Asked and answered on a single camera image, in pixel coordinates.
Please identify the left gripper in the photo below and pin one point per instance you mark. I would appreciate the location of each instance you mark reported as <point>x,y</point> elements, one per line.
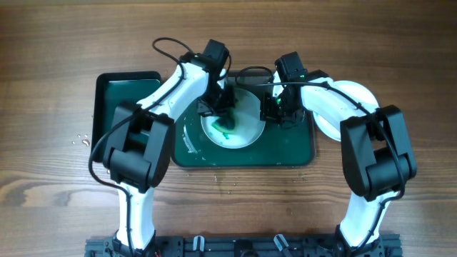
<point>217,106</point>

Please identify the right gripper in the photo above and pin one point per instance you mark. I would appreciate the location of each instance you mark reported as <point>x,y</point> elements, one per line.
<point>269,107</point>

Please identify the green yellow scrub sponge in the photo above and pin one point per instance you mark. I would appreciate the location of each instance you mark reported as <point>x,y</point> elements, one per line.
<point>225,124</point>

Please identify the white plate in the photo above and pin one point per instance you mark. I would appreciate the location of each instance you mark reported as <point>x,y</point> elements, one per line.
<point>247,123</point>
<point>330,109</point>

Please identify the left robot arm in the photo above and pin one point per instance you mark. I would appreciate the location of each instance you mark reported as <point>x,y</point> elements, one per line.
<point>139,145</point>

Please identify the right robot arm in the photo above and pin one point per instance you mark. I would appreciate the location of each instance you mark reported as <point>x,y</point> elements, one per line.
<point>377,155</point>

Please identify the dark green serving tray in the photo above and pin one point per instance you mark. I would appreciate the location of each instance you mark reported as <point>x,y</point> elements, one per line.
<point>275,147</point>

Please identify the black water basin tray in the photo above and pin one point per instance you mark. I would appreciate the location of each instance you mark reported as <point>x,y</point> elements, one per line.
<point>115,88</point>

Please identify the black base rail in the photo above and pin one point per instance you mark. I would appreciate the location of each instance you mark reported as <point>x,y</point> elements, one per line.
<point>312,245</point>

